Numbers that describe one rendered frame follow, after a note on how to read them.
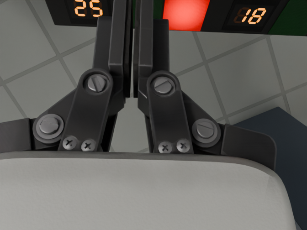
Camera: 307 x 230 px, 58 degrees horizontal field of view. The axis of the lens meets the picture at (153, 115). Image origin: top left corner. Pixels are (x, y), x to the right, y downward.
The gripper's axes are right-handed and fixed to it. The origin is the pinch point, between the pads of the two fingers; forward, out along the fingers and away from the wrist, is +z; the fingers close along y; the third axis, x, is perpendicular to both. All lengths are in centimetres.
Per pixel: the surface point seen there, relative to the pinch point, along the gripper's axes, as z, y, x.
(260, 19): 6.4, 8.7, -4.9
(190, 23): 6.3, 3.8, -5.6
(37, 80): 36, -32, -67
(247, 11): 6.4, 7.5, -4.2
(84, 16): 6.3, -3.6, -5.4
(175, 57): 42, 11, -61
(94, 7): 6.4, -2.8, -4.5
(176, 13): 6.3, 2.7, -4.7
